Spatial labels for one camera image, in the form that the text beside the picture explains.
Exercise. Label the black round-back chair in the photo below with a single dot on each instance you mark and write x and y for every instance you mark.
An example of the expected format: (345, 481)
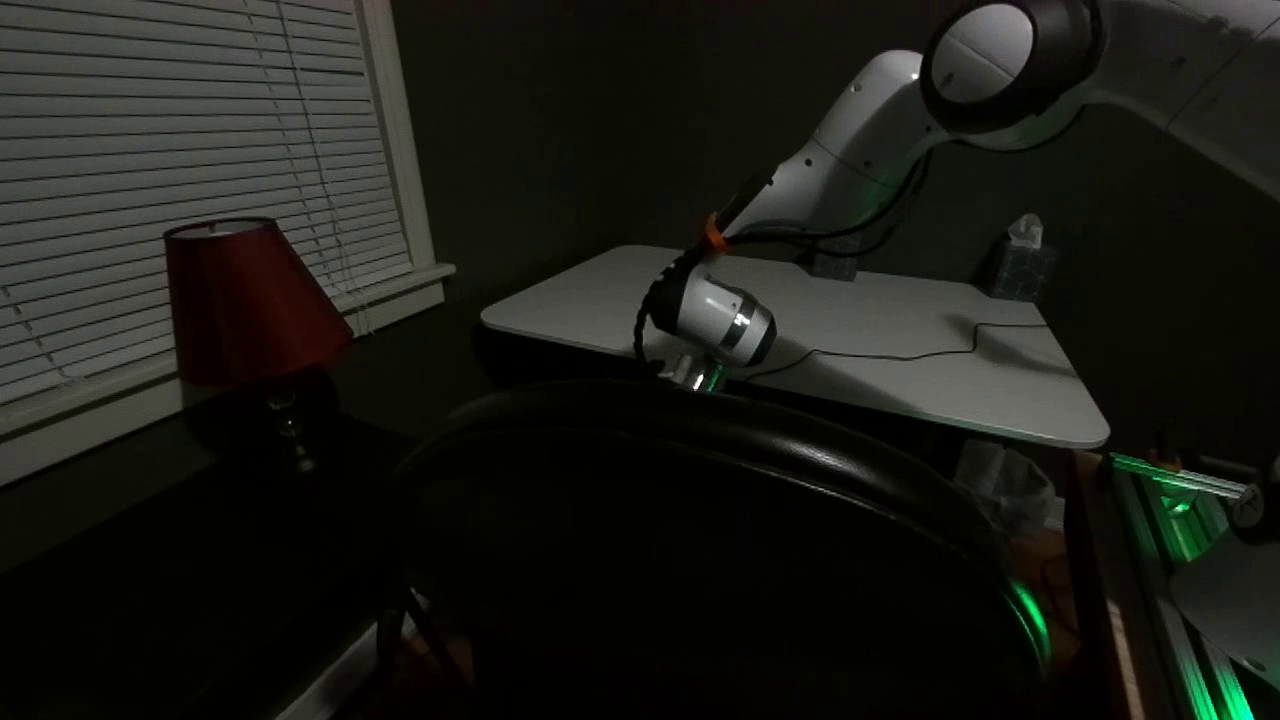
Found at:
(665, 561)

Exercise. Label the spray bottle on right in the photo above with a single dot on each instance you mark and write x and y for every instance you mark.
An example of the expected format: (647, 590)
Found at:
(1022, 266)

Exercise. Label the red shade table lamp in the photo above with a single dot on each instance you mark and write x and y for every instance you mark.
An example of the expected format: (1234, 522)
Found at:
(244, 305)

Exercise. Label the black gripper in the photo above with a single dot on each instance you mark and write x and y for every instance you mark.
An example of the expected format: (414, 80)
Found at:
(698, 375)

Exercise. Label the white window blinds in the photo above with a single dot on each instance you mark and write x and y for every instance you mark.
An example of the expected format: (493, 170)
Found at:
(162, 175)

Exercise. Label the metal robot stand frame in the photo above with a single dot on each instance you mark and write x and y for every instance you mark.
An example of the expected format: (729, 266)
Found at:
(1183, 512)

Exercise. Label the clear plastic bin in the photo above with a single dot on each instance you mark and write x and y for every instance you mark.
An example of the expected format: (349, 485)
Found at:
(1007, 481)

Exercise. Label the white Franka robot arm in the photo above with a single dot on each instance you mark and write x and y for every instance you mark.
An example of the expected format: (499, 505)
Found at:
(867, 122)

